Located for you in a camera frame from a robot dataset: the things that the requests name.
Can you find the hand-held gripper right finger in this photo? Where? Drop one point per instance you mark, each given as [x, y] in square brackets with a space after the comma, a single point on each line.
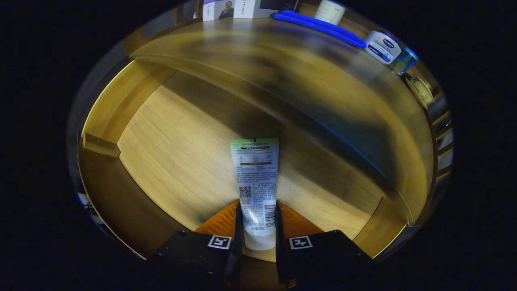
[323, 250]

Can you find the purple book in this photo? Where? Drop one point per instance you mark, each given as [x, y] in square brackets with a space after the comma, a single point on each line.
[212, 10]

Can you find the white book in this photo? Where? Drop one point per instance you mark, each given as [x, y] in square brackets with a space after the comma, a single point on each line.
[244, 8]

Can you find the white cream tube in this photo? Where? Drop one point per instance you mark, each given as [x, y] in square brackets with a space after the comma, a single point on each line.
[256, 182]

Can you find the white bottle with blue cap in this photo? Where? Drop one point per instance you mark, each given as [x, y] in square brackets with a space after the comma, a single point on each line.
[381, 46]

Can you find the brown wooden countertop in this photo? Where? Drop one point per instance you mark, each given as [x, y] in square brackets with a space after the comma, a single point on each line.
[282, 60]

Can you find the beige lidded teacup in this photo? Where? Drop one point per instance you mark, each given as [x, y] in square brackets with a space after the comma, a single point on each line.
[422, 91]

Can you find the white pump bottle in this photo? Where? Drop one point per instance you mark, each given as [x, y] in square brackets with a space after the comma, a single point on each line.
[331, 12]

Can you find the brown wooden drawer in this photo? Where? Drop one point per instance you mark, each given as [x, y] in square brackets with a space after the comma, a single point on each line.
[181, 153]

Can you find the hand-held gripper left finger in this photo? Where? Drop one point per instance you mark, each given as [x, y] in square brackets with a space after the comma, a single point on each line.
[194, 250]

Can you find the blue folded cloth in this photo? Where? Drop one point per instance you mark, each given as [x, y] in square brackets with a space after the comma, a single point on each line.
[319, 26]

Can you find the teal clear bottle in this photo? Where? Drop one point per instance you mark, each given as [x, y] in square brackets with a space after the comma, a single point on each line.
[404, 62]

